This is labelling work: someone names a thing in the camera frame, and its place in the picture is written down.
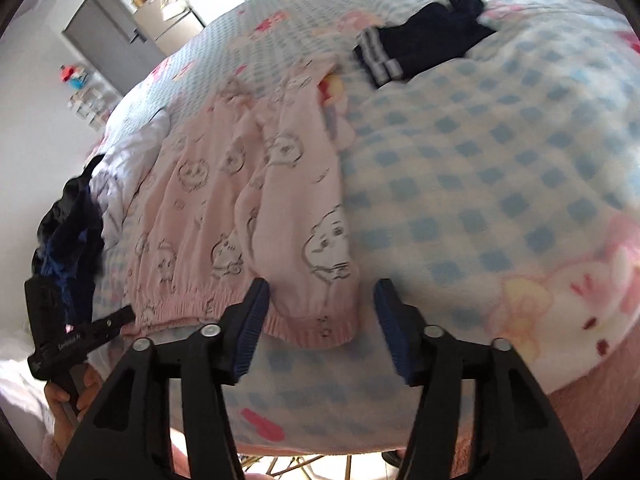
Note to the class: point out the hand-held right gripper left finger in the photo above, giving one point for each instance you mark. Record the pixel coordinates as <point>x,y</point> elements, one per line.
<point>250,325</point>

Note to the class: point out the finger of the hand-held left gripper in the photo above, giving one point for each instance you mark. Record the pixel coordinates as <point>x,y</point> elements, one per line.
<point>107,322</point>

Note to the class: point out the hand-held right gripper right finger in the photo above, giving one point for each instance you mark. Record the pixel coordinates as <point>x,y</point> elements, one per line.
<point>392,330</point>

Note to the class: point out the pink printed pajama pants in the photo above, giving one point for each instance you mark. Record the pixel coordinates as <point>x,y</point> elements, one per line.
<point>200,200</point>

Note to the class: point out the person's left forearm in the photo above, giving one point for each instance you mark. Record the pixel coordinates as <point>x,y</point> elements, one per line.
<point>57,455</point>

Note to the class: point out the person's left hand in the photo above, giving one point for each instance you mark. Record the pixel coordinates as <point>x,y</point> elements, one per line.
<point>90,390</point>

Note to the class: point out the dark blue garment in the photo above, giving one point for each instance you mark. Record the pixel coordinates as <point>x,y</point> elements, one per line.
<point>75,270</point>

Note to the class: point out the black garment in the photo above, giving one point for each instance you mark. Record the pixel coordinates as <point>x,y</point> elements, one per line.
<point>67,205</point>

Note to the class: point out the gold metal rack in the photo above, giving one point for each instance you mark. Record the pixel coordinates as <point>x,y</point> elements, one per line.
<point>300,466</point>

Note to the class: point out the blue checked printed blanket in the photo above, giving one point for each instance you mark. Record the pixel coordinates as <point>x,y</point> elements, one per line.
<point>475,175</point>

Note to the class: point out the pink bed sheet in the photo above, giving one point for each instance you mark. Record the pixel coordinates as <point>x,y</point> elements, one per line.
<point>590,400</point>

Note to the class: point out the white small shelf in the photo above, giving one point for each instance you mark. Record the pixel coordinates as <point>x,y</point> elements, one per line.
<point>92,105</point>

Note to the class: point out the red and blue toy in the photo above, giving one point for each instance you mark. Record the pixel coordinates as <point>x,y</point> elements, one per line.
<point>75,76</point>

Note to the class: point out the grey door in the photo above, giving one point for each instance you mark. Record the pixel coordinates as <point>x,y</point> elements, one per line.
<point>107,42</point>

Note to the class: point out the navy garment with white stripes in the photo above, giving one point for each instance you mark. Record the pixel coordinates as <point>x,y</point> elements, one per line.
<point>430,30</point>

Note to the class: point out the silver refrigerator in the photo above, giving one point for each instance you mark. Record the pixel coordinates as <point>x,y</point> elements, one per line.
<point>167,22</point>

